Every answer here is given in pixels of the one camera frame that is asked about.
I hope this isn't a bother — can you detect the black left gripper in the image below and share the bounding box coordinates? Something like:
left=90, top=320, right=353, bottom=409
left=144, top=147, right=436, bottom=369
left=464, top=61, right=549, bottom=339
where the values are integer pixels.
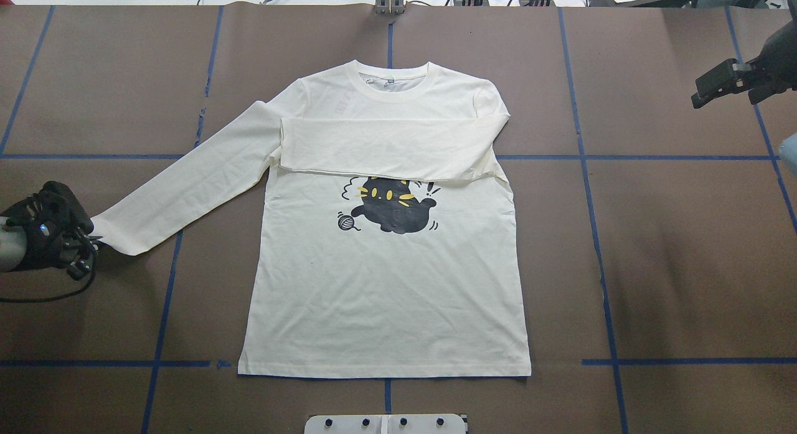
left=1, top=181, right=103, bottom=281

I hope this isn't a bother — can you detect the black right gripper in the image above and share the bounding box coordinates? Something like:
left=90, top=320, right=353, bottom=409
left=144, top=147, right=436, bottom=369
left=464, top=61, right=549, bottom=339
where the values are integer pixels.
left=690, top=59, right=770, bottom=110

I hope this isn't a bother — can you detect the cream long-sleeve cat shirt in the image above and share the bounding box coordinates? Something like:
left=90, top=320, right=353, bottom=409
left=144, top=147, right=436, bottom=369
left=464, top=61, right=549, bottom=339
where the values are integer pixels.
left=92, top=60, right=532, bottom=379

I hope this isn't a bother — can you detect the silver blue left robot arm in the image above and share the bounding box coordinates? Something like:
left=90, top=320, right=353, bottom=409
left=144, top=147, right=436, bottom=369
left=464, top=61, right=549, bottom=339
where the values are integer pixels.
left=1, top=181, right=100, bottom=280

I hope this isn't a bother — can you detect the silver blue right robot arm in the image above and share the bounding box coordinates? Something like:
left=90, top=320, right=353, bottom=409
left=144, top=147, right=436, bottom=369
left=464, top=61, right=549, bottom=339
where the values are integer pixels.
left=690, top=20, right=796, bottom=110

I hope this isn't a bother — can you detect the black braided left gripper cable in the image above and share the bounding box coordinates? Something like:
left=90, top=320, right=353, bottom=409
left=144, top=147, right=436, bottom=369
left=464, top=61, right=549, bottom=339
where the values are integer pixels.
left=0, top=247, right=99, bottom=304

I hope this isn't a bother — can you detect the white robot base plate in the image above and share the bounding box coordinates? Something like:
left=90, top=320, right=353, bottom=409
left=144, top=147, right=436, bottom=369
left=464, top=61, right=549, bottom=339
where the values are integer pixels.
left=304, top=413, right=469, bottom=433

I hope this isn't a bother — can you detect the aluminium frame post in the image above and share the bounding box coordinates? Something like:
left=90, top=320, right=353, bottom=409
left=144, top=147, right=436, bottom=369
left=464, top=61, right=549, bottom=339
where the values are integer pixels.
left=375, top=0, right=406, bottom=15

